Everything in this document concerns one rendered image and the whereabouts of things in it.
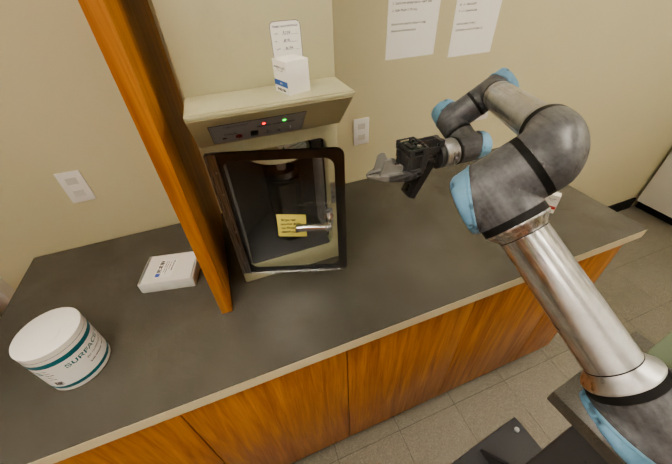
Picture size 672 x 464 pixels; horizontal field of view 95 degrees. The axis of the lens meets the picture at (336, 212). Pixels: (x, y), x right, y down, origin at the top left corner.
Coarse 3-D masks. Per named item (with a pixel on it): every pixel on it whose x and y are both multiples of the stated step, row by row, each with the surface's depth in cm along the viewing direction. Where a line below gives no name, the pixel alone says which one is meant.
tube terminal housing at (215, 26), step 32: (160, 0) 52; (192, 0) 53; (224, 0) 55; (256, 0) 56; (288, 0) 58; (320, 0) 60; (192, 32) 56; (224, 32) 57; (256, 32) 59; (320, 32) 63; (192, 64) 58; (224, 64) 60; (256, 64) 62; (320, 64) 67; (192, 96) 61; (320, 128) 75
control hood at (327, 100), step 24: (216, 96) 61; (240, 96) 60; (264, 96) 60; (288, 96) 59; (312, 96) 59; (336, 96) 60; (192, 120) 53; (216, 120) 55; (240, 120) 58; (312, 120) 67; (336, 120) 71; (216, 144) 66
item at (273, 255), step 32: (224, 160) 69; (256, 160) 69; (288, 160) 69; (320, 160) 69; (256, 192) 74; (288, 192) 75; (320, 192) 75; (256, 224) 81; (256, 256) 88; (288, 256) 88; (320, 256) 88
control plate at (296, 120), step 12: (252, 120) 59; (264, 120) 61; (276, 120) 62; (288, 120) 64; (300, 120) 65; (216, 132) 60; (228, 132) 61; (240, 132) 63; (264, 132) 66; (276, 132) 68
